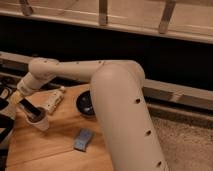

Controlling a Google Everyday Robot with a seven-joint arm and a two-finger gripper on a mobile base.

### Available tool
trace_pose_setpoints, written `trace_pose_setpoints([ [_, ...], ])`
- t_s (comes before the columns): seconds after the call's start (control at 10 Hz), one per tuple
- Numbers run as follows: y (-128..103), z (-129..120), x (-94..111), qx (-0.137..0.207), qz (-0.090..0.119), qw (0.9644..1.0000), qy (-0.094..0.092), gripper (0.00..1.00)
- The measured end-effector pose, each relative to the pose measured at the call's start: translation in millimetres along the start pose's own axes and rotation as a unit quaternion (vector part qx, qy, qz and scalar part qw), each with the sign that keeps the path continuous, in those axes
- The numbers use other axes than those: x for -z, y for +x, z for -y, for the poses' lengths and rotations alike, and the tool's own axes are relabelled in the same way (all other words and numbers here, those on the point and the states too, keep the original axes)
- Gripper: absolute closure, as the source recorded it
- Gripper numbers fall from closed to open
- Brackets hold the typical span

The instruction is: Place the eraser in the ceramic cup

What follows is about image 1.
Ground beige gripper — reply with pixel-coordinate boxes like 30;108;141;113
10;90;40;119

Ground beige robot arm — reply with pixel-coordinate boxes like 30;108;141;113
11;58;169;171

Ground black round bowl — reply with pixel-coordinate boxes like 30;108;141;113
76;90;95;117

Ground black cables at left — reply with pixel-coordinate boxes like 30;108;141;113
0;75;21;158

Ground metal window rail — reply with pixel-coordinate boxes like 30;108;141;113
0;0;213;44

